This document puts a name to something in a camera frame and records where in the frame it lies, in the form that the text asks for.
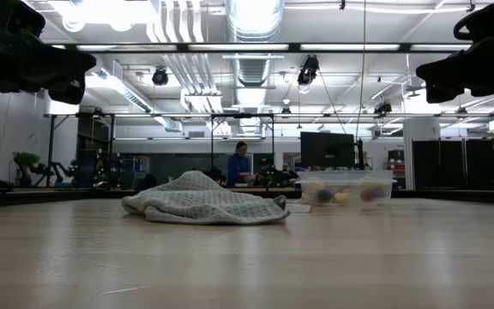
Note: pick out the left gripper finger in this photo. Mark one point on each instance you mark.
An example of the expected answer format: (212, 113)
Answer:
(71, 66)

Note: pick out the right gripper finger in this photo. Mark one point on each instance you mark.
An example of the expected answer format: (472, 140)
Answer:
(448, 68)

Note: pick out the small red produce piece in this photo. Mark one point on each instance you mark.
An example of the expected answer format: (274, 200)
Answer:
(369, 194)

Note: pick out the small yellow elongated produce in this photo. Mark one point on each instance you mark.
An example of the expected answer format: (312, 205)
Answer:
(341, 198)

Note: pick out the grey waffle dish cloth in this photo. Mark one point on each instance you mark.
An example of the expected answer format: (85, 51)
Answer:
(204, 201)

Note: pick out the clear plastic tupperware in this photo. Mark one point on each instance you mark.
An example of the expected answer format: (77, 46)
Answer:
(345, 177)

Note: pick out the black round ceiling fixture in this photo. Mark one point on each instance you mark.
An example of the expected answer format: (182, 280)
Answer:
(160, 77)

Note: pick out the black partition panels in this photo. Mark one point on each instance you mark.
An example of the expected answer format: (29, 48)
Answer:
(453, 163)

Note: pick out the green bushy background plant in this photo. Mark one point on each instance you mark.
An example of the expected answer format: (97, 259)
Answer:
(26, 159)

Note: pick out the black monitor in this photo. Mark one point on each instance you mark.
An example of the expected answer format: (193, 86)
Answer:
(327, 150)

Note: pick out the black overhead crossbar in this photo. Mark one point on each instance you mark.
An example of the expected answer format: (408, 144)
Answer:
(294, 47)

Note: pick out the person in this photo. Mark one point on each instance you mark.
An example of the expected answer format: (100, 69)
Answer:
(238, 165)

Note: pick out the small white block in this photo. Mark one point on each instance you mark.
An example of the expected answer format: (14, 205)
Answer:
(298, 208)

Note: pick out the black aluminium table frame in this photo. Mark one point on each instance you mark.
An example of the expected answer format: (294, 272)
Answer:
(37, 199)

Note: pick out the black hanging camera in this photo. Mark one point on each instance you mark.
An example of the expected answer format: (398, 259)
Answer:
(309, 68)

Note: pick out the silver ventilation duct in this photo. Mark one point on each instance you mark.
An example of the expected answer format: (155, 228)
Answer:
(253, 38)

